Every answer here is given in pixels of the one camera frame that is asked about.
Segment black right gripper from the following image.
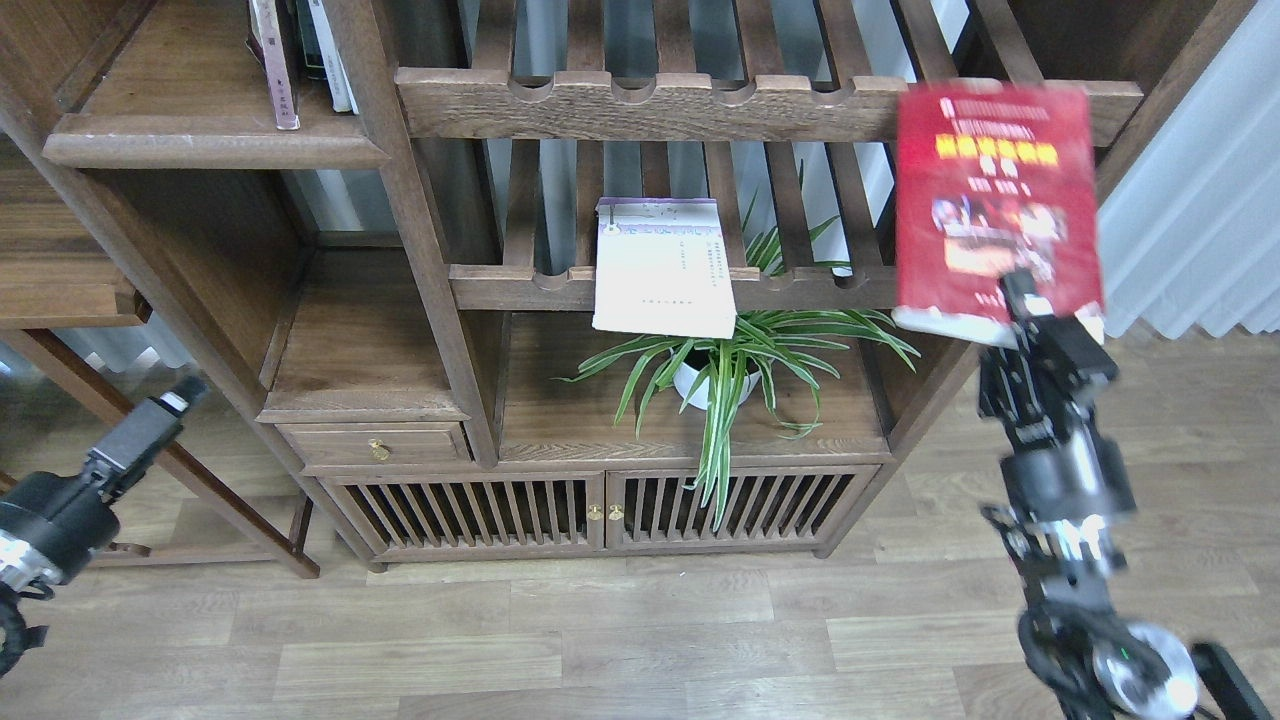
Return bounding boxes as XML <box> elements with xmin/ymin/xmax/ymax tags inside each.
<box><xmin>978</xmin><ymin>268</ymin><xmax>1137</xmax><ymax>523</ymax></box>

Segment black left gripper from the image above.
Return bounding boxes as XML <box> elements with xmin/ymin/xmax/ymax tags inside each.
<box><xmin>1</xmin><ymin>377</ymin><xmax>209</xmax><ymax>585</ymax></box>

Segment red paperback book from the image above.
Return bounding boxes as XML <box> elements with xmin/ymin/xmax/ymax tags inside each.
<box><xmin>891</xmin><ymin>81</ymin><xmax>1105</xmax><ymax>346</ymax></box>

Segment maroon book white characters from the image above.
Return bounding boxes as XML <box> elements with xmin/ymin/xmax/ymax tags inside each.
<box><xmin>247</xmin><ymin>1</ymin><xmax>300</xmax><ymax>131</ymax></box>

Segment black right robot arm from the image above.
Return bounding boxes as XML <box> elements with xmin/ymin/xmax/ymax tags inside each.
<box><xmin>978</xmin><ymin>269</ymin><xmax>1271</xmax><ymax>719</ymax></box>

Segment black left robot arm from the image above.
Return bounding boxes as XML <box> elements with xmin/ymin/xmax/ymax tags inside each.
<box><xmin>1</xmin><ymin>375</ymin><xmax>209</xmax><ymax>673</ymax></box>

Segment wooden side rack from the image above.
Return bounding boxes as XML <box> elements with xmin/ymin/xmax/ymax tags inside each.
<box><xmin>95</xmin><ymin>542</ymin><xmax>152</xmax><ymax>561</ymax></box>

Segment white pleated curtain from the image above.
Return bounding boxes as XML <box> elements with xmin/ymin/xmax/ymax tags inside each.
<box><xmin>1100</xmin><ymin>1</ymin><xmax>1279</xmax><ymax>338</ymax></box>

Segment green spider plant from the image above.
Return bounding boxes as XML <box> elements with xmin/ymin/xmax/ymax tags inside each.
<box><xmin>556</xmin><ymin>160</ymin><xmax>922</xmax><ymax>529</ymax></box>

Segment brass drawer knob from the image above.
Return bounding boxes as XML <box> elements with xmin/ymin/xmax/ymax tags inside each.
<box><xmin>367</xmin><ymin>438</ymin><xmax>392</xmax><ymax>462</ymax></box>

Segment white plant pot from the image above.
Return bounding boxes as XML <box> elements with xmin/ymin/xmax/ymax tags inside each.
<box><xmin>673</xmin><ymin>348</ymin><xmax>762</xmax><ymax>411</ymax></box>

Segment white lavender paperback book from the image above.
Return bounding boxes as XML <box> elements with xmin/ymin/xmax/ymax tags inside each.
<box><xmin>591</xmin><ymin>197</ymin><xmax>739</xmax><ymax>340</ymax></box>

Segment white upright book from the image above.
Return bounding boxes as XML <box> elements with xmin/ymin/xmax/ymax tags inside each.
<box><xmin>306</xmin><ymin>0</ymin><xmax>360</xmax><ymax>115</ymax></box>

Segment green spine upright book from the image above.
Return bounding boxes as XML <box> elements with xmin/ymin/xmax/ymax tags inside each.
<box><xmin>289</xmin><ymin>0</ymin><xmax>326</xmax><ymax>81</ymax></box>

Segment dark wooden bookshelf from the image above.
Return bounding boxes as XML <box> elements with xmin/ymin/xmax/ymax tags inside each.
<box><xmin>3</xmin><ymin>1</ymin><xmax>1254</xmax><ymax>568</ymax></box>

